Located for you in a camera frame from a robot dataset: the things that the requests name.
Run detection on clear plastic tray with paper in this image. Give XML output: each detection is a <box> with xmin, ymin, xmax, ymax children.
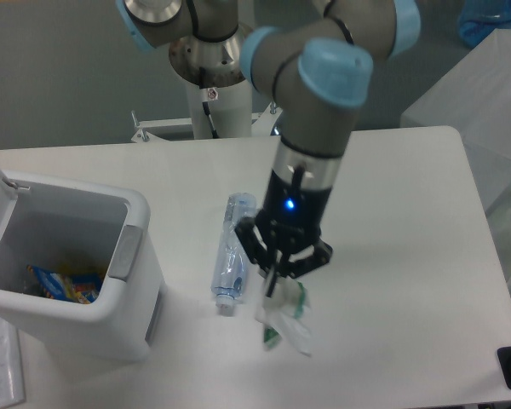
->
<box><xmin>0</xmin><ymin>318</ymin><xmax>26</xmax><ymax>408</ymax></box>

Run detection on crushed clear plastic bottle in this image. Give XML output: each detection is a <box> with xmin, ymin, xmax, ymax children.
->
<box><xmin>211</xmin><ymin>193</ymin><xmax>256</xmax><ymax>316</ymax></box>

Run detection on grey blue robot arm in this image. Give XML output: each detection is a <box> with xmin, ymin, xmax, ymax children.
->
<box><xmin>117</xmin><ymin>1</ymin><xmax>421</xmax><ymax>296</ymax></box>

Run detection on white green wrapper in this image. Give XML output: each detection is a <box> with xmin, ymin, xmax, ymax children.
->
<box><xmin>255</xmin><ymin>277</ymin><xmax>312</xmax><ymax>356</ymax></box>

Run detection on white pedestal base frame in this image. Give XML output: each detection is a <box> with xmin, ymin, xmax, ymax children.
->
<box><xmin>130</xmin><ymin>102</ymin><xmax>283</xmax><ymax>143</ymax></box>

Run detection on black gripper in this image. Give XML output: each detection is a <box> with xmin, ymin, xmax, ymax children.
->
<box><xmin>234</xmin><ymin>170</ymin><xmax>333</xmax><ymax>298</ymax></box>

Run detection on white trash can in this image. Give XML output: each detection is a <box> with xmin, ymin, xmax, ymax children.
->
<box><xmin>0</xmin><ymin>169</ymin><xmax>165</xmax><ymax>361</ymax></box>

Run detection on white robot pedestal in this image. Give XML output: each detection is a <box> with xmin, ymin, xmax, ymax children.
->
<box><xmin>169</xmin><ymin>23</ymin><xmax>252</xmax><ymax>140</ymax></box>

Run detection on white side table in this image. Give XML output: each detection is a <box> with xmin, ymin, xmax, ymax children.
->
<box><xmin>400</xmin><ymin>29</ymin><xmax>511</xmax><ymax>295</ymax></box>

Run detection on colourful snack packets in bin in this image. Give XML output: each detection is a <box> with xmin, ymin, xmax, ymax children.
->
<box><xmin>26</xmin><ymin>264</ymin><xmax>103</xmax><ymax>305</ymax></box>

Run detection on black pedestal cable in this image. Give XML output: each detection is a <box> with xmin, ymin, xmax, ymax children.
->
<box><xmin>198</xmin><ymin>66</ymin><xmax>221</xmax><ymax>140</ymax></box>

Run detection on blue plastic bag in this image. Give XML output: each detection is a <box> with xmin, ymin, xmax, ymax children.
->
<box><xmin>456</xmin><ymin>1</ymin><xmax>511</xmax><ymax>49</ymax></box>

